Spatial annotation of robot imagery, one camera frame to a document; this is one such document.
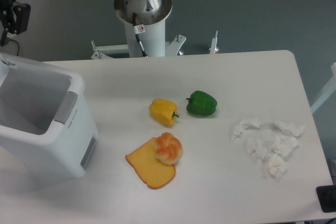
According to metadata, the black device at edge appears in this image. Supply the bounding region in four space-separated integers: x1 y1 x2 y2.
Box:
316 185 335 213

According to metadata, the yellow bell pepper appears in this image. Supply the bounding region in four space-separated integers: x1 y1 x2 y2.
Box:
149 99 179 127

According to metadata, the white levelling foot post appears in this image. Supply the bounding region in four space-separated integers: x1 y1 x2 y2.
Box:
209 31 219 54

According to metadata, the toast bread slice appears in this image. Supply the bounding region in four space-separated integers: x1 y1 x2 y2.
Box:
125 138 176 189

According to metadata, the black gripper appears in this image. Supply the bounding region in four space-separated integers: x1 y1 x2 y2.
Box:
1 0 31 46

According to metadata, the white base bracket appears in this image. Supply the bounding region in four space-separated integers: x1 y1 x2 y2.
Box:
165 34 187 56
91 40 129 60

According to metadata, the white frame post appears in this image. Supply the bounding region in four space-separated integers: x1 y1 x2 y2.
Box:
310 62 335 114

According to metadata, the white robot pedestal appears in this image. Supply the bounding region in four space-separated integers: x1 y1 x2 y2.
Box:
114 0 172 58

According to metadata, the crumpled white tissue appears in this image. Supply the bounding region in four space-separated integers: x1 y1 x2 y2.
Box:
272 135 299 157
230 118 261 141
246 138 267 160
274 121 306 137
267 153 287 182

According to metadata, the white base bracket left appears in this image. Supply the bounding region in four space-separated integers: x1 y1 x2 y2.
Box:
91 40 129 60

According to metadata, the white trash can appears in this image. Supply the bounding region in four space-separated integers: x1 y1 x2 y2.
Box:
1 53 99 178

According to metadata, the white base bracket right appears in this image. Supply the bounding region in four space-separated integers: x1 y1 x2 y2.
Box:
165 34 187 56

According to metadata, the knotted bread roll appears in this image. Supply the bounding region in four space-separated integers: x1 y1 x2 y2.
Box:
154 132 182 165

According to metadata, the black floor cable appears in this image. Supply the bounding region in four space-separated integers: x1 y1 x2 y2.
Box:
7 39 20 56

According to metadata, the green bell pepper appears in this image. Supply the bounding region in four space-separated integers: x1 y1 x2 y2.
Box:
186 90 217 116

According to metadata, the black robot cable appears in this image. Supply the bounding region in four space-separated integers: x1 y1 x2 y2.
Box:
132 13 149 58

